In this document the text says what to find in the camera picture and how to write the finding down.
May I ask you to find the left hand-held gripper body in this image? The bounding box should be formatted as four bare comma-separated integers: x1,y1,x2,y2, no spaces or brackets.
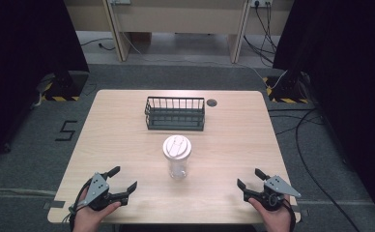
78,172,130,213

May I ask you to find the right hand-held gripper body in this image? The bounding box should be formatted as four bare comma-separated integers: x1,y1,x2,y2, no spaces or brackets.
244,174,303,213

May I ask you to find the clear cup with white lid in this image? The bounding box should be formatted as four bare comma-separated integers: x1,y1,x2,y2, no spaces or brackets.
161,134,192,180

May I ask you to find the black wire basket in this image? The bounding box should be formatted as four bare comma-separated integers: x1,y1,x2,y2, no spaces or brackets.
144,96,207,132

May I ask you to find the person's right hand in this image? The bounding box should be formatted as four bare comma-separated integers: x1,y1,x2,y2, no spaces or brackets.
247,194,295,232

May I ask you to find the person's left hand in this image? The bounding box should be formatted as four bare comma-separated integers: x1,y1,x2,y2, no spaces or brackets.
73,188,123,232

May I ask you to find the grey tape piece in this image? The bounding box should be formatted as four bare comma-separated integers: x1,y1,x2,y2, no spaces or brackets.
43,200,67,210

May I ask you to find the stand base with striped tape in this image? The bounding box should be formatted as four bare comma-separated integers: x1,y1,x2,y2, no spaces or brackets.
262,74,311,105
40,72,90,102

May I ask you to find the black curtain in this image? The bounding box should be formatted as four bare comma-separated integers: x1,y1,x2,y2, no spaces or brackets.
0,0,90,163
272,0,375,223

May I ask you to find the beige desk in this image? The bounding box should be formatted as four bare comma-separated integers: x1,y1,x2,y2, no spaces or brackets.
63,0,296,64

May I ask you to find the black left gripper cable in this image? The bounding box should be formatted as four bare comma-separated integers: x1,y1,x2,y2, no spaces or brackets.
68,178,94,232

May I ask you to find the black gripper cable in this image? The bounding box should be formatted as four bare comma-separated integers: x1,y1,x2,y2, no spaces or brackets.
68,178,94,232
282,196,298,232

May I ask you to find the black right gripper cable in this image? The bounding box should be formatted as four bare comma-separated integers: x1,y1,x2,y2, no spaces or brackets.
282,196,298,232

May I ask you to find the long black floor cable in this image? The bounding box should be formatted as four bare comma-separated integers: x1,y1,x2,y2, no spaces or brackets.
294,108,362,232

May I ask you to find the short black floor cable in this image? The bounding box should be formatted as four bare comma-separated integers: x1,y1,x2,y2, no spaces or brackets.
79,37,117,52

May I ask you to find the bundle of black plugged cables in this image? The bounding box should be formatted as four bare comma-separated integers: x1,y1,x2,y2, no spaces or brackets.
243,3,278,67

